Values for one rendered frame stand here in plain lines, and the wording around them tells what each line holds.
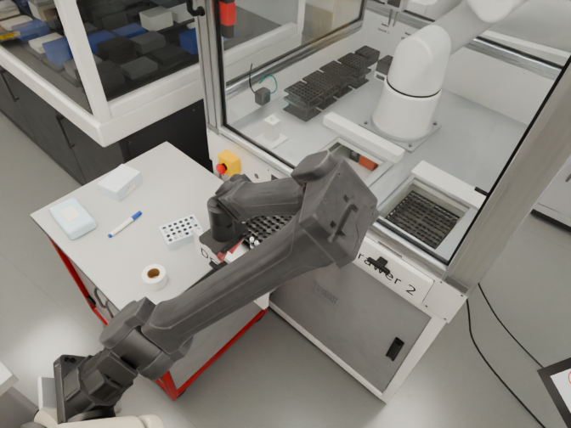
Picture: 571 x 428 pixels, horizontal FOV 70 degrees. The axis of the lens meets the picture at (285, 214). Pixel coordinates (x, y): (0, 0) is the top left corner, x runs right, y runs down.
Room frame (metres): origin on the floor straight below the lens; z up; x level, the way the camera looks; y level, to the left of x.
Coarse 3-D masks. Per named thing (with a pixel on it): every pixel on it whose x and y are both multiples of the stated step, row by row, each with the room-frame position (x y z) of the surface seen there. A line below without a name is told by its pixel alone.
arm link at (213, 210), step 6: (210, 198) 0.63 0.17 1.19; (210, 204) 0.61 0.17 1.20; (216, 204) 0.60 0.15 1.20; (210, 210) 0.59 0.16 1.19; (216, 210) 0.60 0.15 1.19; (222, 210) 0.59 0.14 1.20; (210, 216) 0.60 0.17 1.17; (216, 216) 0.59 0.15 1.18; (222, 216) 0.59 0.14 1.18; (228, 216) 0.60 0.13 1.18; (216, 222) 0.59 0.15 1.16; (222, 222) 0.59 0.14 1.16; (228, 222) 0.60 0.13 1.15
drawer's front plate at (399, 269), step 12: (372, 240) 0.76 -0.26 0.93; (360, 252) 0.76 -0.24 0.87; (372, 252) 0.74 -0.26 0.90; (384, 252) 0.72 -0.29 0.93; (396, 264) 0.69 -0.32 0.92; (408, 264) 0.69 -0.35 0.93; (384, 276) 0.70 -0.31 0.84; (396, 276) 0.68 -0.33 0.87; (408, 276) 0.66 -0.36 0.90; (420, 276) 0.65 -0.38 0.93; (396, 288) 0.67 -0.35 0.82; (408, 288) 0.66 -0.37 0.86; (420, 288) 0.64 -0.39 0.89; (420, 300) 0.63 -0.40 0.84
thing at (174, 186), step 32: (160, 160) 1.23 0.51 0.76; (192, 160) 1.24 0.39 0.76; (96, 192) 1.03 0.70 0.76; (160, 192) 1.05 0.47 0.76; (192, 192) 1.07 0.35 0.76; (128, 224) 0.89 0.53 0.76; (160, 224) 0.90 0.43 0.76; (64, 256) 0.89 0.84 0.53; (96, 256) 0.75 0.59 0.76; (128, 256) 0.75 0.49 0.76; (160, 256) 0.76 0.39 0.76; (192, 256) 0.77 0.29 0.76; (96, 288) 0.74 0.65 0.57; (128, 288) 0.64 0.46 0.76; (224, 320) 0.77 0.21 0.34; (256, 320) 0.91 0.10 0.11; (192, 352) 0.64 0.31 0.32; (160, 384) 0.58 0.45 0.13
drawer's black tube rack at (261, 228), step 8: (264, 216) 0.85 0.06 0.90; (272, 216) 0.88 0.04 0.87; (280, 216) 0.86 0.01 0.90; (288, 216) 0.86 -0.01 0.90; (248, 224) 0.84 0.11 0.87; (256, 224) 0.81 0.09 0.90; (264, 224) 0.82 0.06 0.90; (272, 224) 0.84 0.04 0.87; (280, 224) 0.82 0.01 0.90; (248, 232) 0.79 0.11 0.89; (256, 232) 0.81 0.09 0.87; (264, 232) 0.81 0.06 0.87; (272, 232) 0.81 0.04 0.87; (248, 248) 0.74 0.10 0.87
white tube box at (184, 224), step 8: (192, 216) 0.92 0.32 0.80; (168, 224) 0.87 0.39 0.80; (176, 224) 0.88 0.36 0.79; (184, 224) 0.88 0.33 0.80; (192, 224) 0.88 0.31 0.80; (200, 224) 0.88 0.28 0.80; (160, 232) 0.85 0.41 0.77; (168, 232) 0.84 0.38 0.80; (176, 232) 0.84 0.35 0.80; (184, 232) 0.84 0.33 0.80; (168, 240) 0.81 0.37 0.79; (176, 240) 0.81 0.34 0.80; (184, 240) 0.82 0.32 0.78; (192, 240) 0.83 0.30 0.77; (168, 248) 0.79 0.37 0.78; (176, 248) 0.80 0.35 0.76
